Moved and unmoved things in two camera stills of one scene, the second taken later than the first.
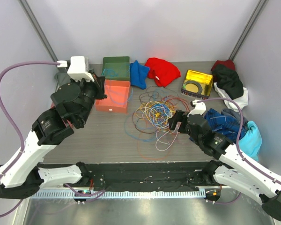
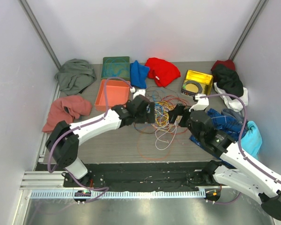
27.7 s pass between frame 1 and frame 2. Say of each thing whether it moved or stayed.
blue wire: moved
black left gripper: moved
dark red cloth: stayed
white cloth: stayed
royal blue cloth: stayed
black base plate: stayed
